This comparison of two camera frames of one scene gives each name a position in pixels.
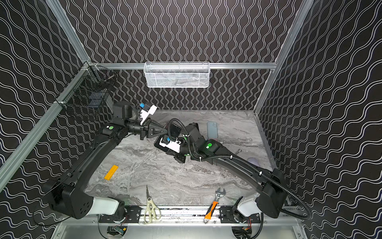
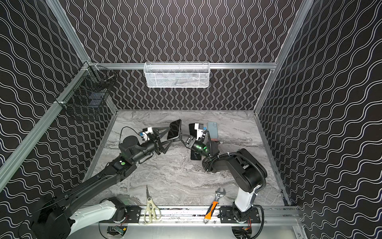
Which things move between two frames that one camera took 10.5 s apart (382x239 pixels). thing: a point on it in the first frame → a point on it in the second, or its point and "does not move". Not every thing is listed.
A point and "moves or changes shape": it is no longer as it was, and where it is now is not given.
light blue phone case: (212, 130) does not move
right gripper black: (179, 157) → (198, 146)
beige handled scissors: (152, 211) does not move
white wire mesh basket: (176, 74) does not move
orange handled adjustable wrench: (218, 194) does not move
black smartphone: (170, 132) moves or changes shape
